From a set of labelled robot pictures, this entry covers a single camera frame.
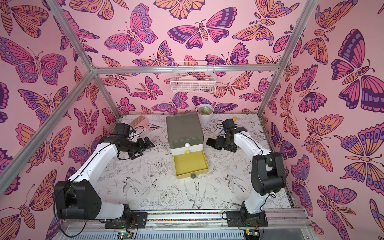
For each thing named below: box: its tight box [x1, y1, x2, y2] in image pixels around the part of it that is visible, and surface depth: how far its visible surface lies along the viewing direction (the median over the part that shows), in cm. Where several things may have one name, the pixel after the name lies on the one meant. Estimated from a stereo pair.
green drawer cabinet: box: [166, 113, 209, 180], surface depth 88 cm
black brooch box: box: [206, 138, 216, 147], surface depth 105 cm
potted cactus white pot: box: [196, 103, 214, 124], surface depth 111 cm
